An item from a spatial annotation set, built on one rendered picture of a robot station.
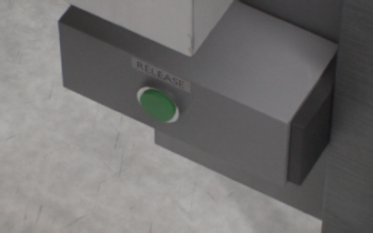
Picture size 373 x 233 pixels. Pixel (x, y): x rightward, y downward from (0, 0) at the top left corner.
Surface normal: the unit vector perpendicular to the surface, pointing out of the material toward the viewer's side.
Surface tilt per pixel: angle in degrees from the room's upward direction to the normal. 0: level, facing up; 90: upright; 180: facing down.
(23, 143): 0
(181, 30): 90
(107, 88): 90
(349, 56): 90
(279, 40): 0
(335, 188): 90
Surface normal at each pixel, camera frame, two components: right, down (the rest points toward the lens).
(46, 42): 0.00, -0.61
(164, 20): -0.50, 0.69
